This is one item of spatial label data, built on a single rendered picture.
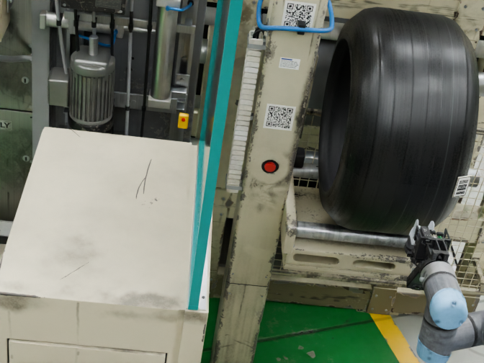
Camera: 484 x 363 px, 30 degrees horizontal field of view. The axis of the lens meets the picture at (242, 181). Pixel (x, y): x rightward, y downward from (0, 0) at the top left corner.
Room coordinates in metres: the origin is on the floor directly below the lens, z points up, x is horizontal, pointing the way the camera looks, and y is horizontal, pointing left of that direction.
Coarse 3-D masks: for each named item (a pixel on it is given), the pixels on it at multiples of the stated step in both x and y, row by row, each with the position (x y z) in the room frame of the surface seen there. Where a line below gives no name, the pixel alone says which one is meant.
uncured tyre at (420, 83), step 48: (336, 48) 2.26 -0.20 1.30; (384, 48) 1.98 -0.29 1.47; (432, 48) 2.01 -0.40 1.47; (336, 96) 2.34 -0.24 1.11; (384, 96) 1.88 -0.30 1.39; (432, 96) 1.90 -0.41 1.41; (336, 144) 2.27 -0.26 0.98; (384, 144) 1.82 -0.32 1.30; (432, 144) 1.83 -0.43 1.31; (336, 192) 1.86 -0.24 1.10; (384, 192) 1.80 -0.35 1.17; (432, 192) 1.81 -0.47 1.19
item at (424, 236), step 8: (416, 232) 1.64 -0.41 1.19; (424, 232) 1.63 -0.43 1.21; (432, 232) 1.64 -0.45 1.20; (440, 232) 1.64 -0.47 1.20; (416, 240) 1.63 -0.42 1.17; (424, 240) 1.60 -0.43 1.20; (432, 240) 1.60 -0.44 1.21; (440, 240) 1.60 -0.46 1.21; (448, 240) 1.60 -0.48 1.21; (416, 248) 1.60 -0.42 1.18; (424, 248) 1.60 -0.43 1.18; (432, 248) 1.59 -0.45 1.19; (440, 248) 1.60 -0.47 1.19; (448, 248) 1.60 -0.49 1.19; (416, 256) 1.59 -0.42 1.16; (424, 256) 1.59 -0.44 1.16; (432, 256) 1.54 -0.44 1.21; (440, 256) 1.57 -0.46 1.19; (448, 256) 1.54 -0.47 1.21; (416, 264) 1.59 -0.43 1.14; (424, 264) 1.54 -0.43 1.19
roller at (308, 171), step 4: (304, 164) 2.22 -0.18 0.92; (308, 164) 2.23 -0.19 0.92; (312, 164) 2.23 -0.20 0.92; (316, 164) 2.23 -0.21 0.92; (296, 168) 2.21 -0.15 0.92; (300, 168) 2.21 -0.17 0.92; (304, 168) 2.21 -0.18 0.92; (308, 168) 2.21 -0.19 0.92; (312, 168) 2.21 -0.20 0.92; (316, 168) 2.22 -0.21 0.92; (296, 172) 2.20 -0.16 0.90; (300, 172) 2.20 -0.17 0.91; (304, 172) 2.20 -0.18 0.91; (308, 172) 2.20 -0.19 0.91; (312, 172) 2.21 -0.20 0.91; (316, 172) 2.21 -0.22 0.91; (296, 176) 2.20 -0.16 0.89; (300, 176) 2.20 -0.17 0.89; (304, 176) 2.20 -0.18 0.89; (308, 176) 2.20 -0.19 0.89; (312, 176) 2.20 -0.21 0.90; (316, 176) 2.21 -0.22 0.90
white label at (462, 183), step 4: (464, 176) 1.83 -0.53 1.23; (468, 176) 1.84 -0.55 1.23; (460, 180) 1.83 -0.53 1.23; (464, 180) 1.84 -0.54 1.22; (468, 180) 1.84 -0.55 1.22; (456, 184) 1.83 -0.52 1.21; (460, 184) 1.83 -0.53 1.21; (464, 184) 1.84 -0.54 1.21; (468, 184) 1.84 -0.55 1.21; (456, 188) 1.83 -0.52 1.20; (460, 188) 1.83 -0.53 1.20; (464, 188) 1.84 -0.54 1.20; (456, 192) 1.83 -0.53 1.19; (460, 192) 1.83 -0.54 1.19; (464, 192) 1.84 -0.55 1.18; (452, 196) 1.82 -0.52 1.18; (456, 196) 1.83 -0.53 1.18
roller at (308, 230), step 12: (300, 228) 1.93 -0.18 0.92; (312, 228) 1.93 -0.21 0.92; (324, 228) 1.94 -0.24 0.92; (336, 228) 1.94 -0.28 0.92; (336, 240) 1.93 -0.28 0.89; (348, 240) 1.93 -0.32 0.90; (360, 240) 1.94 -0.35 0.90; (372, 240) 1.94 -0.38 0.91; (384, 240) 1.94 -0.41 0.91; (396, 240) 1.95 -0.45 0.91
